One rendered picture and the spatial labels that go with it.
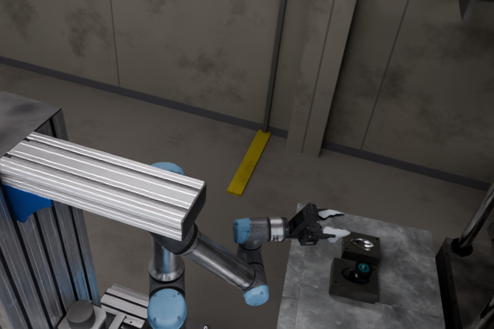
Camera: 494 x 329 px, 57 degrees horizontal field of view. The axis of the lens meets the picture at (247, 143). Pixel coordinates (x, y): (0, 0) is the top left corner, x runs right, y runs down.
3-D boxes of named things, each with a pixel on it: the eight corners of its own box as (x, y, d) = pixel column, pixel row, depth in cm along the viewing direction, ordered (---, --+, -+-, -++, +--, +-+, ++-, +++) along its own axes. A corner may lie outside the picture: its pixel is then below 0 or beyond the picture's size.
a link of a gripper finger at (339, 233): (346, 240, 146) (317, 234, 146) (351, 230, 141) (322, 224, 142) (346, 248, 144) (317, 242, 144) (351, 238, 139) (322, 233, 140)
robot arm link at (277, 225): (268, 212, 141) (273, 234, 136) (282, 211, 142) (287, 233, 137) (265, 225, 147) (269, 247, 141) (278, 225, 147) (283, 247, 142)
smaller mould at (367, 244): (340, 258, 215) (343, 250, 211) (342, 237, 225) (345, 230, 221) (376, 266, 213) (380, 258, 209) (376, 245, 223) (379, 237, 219)
